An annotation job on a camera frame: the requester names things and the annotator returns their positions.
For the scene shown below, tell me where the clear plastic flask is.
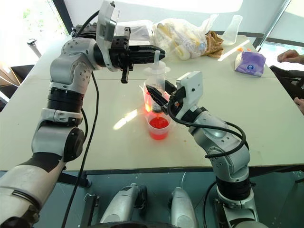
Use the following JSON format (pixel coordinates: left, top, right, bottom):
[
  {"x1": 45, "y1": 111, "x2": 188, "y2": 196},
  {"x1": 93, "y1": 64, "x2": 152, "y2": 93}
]
[{"x1": 221, "y1": 14, "x2": 243, "y2": 47}]

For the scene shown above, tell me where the dark rounded robot torso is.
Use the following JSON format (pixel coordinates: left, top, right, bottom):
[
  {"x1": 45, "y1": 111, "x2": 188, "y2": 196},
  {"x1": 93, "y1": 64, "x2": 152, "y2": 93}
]
[{"x1": 89, "y1": 220, "x2": 182, "y2": 228}]

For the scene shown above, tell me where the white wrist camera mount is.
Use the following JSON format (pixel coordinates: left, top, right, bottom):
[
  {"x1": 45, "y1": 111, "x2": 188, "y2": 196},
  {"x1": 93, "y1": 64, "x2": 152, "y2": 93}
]
[
  {"x1": 95, "y1": 0, "x2": 121, "y2": 72},
  {"x1": 175, "y1": 71, "x2": 205, "y2": 119}
]

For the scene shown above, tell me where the silver robot leg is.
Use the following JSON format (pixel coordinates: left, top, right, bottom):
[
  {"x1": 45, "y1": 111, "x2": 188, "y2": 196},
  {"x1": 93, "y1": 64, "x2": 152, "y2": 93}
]
[
  {"x1": 169, "y1": 187, "x2": 198, "y2": 228},
  {"x1": 99, "y1": 182, "x2": 148, "y2": 224}
]

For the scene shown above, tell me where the crumpled brown paper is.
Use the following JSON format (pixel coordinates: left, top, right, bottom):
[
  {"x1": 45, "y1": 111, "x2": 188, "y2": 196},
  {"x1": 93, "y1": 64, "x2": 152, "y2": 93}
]
[{"x1": 203, "y1": 30, "x2": 225, "y2": 59}]

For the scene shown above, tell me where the black metal bracket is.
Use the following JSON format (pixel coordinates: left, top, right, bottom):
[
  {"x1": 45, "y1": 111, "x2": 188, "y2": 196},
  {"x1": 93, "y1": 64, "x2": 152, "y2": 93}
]
[{"x1": 80, "y1": 193, "x2": 100, "y2": 228}]

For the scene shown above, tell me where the bystander bare hand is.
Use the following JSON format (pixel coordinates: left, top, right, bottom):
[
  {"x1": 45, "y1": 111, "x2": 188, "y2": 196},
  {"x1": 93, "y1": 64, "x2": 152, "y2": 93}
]
[
  {"x1": 293, "y1": 96, "x2": 304, "y2": 113},
  {"x1": 277, "y1": 49, "x2": 303, "y2": 64}
]

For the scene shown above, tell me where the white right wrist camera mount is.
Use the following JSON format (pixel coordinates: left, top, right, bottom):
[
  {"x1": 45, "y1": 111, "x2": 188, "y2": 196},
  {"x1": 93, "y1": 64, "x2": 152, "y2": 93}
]
[{"x1": 175, "y1": 71, "x2": 205, "y2": 119}]

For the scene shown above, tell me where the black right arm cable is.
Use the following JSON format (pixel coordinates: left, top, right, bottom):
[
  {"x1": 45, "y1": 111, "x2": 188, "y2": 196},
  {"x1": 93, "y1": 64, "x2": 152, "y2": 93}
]
[{"x1": 162, "y1": 99, "x2": 249, "y2": 159}]

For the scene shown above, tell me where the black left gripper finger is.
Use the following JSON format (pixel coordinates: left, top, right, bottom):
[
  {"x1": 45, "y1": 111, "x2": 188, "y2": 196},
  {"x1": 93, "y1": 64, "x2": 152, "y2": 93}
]
[
  {"x1": 130, "y1": 45, "x2": 166, "y2": 56},
  {"x1": 130, "y1": 54, "x2": 166, "y2": 65}
]

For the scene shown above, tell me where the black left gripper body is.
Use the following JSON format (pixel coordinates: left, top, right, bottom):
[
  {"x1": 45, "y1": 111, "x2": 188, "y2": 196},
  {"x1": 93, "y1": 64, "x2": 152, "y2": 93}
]
[{"x1": 109, "y1": 27, "x2": 133, "y2": 84}]

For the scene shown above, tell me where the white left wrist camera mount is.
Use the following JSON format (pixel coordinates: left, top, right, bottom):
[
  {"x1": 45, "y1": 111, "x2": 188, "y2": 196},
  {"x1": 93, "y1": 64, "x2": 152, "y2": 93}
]
[{"x1": 95, "y1": 0, "x2": 121, "y2": 72}]

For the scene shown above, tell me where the clear cup of red liquid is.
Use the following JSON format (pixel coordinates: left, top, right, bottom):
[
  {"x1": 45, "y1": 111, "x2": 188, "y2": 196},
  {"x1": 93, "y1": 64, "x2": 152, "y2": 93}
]
[{"x1": 147, "y1": 114, "x2": 172, "y2": 141}]

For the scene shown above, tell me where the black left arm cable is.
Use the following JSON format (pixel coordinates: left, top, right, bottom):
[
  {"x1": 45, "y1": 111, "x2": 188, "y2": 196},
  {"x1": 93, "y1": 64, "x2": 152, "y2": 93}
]
[{"x1": 60, "y1": 9, "x2": 100, "y2": 228}]

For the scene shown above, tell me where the purple tissue pack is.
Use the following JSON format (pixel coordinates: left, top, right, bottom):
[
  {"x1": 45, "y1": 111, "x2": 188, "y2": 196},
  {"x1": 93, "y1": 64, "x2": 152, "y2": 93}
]
[{"x1": 233, "y1": 51, "x2": 267, "y2": 77}]

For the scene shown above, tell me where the clear plastic measuring cup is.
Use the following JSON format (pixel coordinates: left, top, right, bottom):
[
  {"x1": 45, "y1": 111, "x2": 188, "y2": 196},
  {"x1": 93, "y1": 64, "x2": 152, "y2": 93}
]
[{"x1": 139, "y1": 80, "x2": 171, "y2": 114}]

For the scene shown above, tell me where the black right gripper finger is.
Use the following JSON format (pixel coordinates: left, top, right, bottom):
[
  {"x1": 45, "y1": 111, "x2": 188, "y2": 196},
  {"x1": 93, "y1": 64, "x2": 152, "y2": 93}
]
[
  {"x1": 165, "y1": 80, "x2": 178, "y2": 96},
  {"x1": 145, "y1": 85, "x2": 170, "y2": 109}
]

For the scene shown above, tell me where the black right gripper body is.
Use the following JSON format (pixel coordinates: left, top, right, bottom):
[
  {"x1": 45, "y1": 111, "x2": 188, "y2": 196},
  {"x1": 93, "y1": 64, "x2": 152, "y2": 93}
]
[{"x1": 163, "y1": 85, "x2": 185, "y2": 115}]

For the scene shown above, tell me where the white plastic bag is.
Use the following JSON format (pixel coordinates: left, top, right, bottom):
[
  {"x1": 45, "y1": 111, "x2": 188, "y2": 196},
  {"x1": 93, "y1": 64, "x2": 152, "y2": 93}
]
[{"x1": 151, "y1": 13, "x2": 218, "y2": 63}]

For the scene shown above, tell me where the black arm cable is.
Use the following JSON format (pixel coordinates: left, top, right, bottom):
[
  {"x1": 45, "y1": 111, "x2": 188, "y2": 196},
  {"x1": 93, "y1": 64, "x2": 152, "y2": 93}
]
[
  {"x1": 162, "y1": 99, "x2": 249, "y2": 159},
  {"x1": 60, "y1": 9, "x2": 100, "y2": 228}
]

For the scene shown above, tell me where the dark metal post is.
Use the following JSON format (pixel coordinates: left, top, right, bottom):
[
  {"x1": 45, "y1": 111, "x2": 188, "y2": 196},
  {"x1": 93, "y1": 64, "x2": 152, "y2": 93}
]
[{"x1": 26, "y1": 38, "x2": 43, "y2": 58}]

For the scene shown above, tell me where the clear plastic syringe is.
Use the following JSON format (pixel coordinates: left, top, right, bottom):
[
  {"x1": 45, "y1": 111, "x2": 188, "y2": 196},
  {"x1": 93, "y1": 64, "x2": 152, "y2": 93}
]
[{"x1": 143, "y1": 49, "x2": 171, "y2": 115}]

